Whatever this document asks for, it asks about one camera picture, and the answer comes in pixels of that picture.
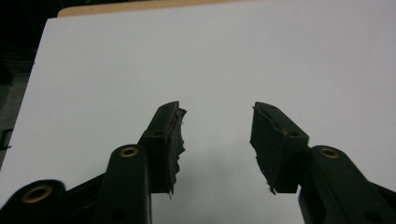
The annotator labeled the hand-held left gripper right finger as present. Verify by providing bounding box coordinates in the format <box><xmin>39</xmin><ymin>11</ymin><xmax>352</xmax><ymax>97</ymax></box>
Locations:
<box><xmin>249</xmin><ymin>101</ymin><xmax>310</xmax><ymax>195</ymax></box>

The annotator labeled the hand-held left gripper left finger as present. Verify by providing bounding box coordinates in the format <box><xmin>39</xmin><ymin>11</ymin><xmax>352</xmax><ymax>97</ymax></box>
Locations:
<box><xmin>138</xmin><ymin>100</ymin><xmax>188</xmax><ymax>199</ymax></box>

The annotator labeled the white board sheet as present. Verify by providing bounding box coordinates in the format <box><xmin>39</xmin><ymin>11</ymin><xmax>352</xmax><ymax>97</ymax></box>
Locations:
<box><xmin>0</xmin><ymin>0</ymin><xmax>396</xmax><ymax>224</ymax></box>

